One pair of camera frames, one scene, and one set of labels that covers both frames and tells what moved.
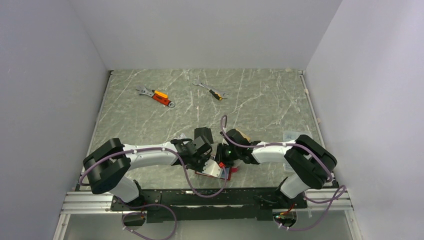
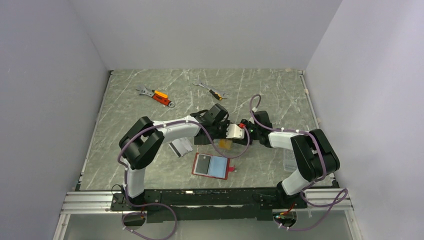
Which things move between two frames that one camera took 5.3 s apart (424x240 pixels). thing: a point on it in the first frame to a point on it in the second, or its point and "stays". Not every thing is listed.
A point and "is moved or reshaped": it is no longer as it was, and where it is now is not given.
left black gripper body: [198, 163] to [219, 130]
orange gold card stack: [243, 135] is moved or reshaped
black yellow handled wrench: [219, 96] stays
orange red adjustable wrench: [159, 96] stays
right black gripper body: [228, 155] to [253, 131]
